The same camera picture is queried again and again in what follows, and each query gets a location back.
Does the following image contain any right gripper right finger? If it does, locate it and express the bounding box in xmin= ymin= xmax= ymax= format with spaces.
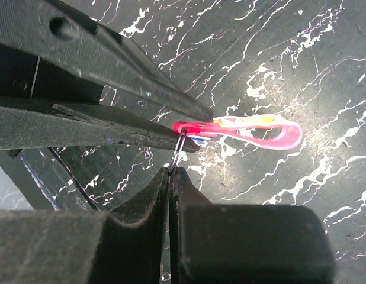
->
xmin=169 ymin=167 xmax=336 ymax=283

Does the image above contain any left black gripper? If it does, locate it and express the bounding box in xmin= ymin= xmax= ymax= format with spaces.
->
xmin=0 ymin=1 xmax=213 ymax=150

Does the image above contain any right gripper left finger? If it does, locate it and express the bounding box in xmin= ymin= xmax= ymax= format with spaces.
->
xmin=0 ymin=167 xmax=168 ymax=283

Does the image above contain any silver key with blue tag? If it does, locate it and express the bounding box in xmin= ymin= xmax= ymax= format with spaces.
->
xmin=188 ymin=135 xmax=212 ymax=143

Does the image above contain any red strap keychain with ring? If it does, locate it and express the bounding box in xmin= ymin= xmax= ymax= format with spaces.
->
xmin=168 ymin=114 xmax=303 ymax=176

